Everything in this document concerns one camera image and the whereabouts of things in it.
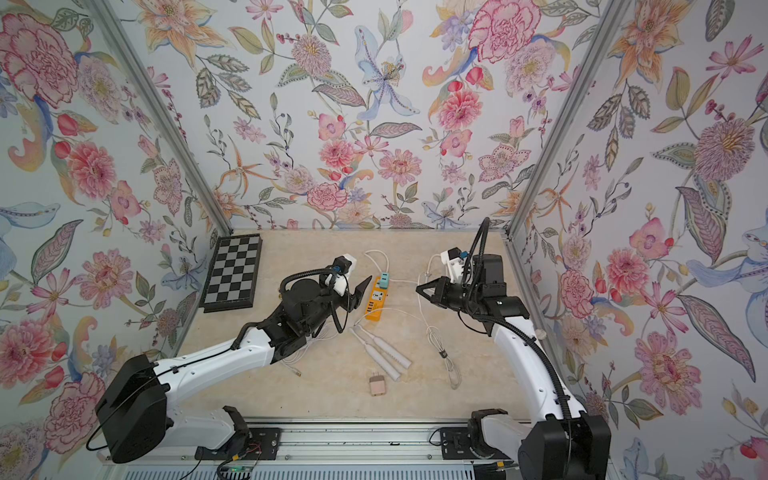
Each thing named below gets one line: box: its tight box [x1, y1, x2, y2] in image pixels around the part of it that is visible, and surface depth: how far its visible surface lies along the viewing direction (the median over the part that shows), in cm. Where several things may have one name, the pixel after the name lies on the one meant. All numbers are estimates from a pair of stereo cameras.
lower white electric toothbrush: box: [349, 326, 401, 381], surface depth 88 cm
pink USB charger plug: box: [369, 372, 386, 396], surface depth 84 cm
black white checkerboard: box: [199, 233, 263, 313], surface depth 106 cm
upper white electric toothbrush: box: [357, 324, 412, 369], surface depth 90 cm
